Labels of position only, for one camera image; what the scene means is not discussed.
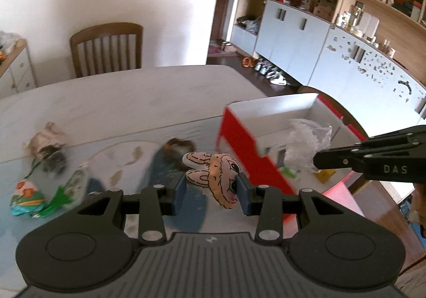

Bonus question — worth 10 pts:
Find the dark bag of seeds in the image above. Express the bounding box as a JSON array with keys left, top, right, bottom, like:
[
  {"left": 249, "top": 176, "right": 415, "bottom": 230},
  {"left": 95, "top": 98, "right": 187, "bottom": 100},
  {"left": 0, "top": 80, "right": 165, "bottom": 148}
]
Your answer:
[{"left": 162, "top": 138, "right": 196, "bottom": 171}]

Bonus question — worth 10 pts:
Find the clear plastic bag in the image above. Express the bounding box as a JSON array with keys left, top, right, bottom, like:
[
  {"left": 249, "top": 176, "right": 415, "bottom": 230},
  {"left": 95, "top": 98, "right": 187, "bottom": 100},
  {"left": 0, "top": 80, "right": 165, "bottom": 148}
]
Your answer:
[{"left": 283, "top": 119, "right": 332, "bottom": 172}]

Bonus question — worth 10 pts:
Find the silver snack wrapper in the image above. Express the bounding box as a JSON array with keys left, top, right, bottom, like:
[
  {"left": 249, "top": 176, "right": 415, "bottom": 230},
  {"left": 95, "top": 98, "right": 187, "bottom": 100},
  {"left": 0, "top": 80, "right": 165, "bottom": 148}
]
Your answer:
[{"left": 24, "top": 122, "right": 67, "bottom": 161}]

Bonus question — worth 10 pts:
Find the floral fabric sachet green tassel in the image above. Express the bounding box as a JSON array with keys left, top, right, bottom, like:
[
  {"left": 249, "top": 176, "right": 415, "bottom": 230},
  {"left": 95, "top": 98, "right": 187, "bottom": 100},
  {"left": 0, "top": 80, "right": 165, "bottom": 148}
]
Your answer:
[{"left": 9, "top": 180, "right": 73, "bottom": 218}]

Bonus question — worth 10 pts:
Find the red and white cardboard box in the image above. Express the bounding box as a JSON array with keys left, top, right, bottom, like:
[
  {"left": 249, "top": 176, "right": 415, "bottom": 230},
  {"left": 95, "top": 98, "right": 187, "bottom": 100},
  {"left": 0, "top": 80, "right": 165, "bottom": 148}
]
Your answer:
[{"left": 217, "top": 93, "right": 367, "bottom": 214}]

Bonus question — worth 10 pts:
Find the brown wooden chair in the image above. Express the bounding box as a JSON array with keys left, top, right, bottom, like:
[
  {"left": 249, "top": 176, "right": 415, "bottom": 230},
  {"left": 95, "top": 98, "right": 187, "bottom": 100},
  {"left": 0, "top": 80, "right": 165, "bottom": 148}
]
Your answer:
[{"left": 69, "top": 22, "right": 144, "bottom": 78}]

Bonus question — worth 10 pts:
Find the white drawer sideboard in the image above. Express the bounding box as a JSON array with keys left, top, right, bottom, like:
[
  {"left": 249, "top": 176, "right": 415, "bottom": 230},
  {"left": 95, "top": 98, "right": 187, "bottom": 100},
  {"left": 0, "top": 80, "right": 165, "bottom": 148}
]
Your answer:
[{"left": 0, "top": 38, "right": 37, "bottom": 98}]

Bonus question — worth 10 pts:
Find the white wall cabinet unit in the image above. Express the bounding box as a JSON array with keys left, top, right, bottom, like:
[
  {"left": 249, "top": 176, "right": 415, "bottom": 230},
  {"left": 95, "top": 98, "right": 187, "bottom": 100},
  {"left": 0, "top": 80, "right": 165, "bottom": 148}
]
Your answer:
[{"left": 231, "top": 0, "right": 425, "bottom": 135}]

